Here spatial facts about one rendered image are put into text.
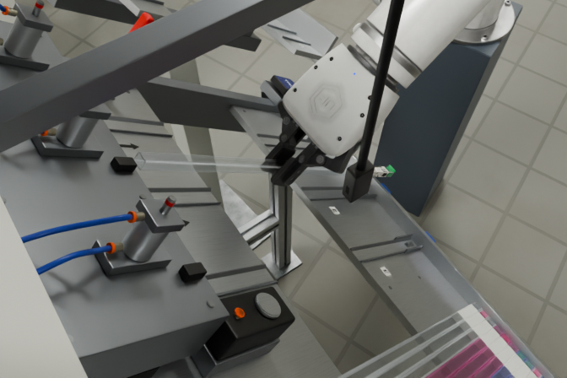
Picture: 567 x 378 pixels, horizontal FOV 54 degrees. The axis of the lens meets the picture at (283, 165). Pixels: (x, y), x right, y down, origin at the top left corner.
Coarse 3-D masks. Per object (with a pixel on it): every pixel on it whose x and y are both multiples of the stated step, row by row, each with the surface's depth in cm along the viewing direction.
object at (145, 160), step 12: (144, 156) 49; (156, 156) 50; (168, 156) 51; (180, 156) 52; (192, 156) 54; (204, 156) 55; (216, 156) 57; (144, 168) 49; (156, 168) 50; (168, 168) 51; (180, 168) 52; (192, 168) 53; (204, 168) 55; (216, 168) 56; (228, 168) 57; (240, 168) 59; (252, 168) 60; (264, 168) 62; (276, 168) 64; (312, 168) 70; (324, 168) 72
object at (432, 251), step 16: (352, 160) 93; (384, 192) 90; (384, 208) 90; (400, 208) 88; (400, 224) 88; (416, 224) 87; (416, 240) 86; (432, 240) 86; (432, 256) 85; (448, 272) 83; (464, 288) 82; (480, 304) 80; (496, 320) 79; (512, 336) 78; (528, 352) 76; (544, 368) 75
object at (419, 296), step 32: (256, 128) 83; (320, 192) 79; (352, 224) 78; (384, 224) 85; (352, 256) 71; (384, 256) 76; (416, 256) 83; (384, 288) 69; (416, 288) 75; (448, 288) 81; (416, 320) 68
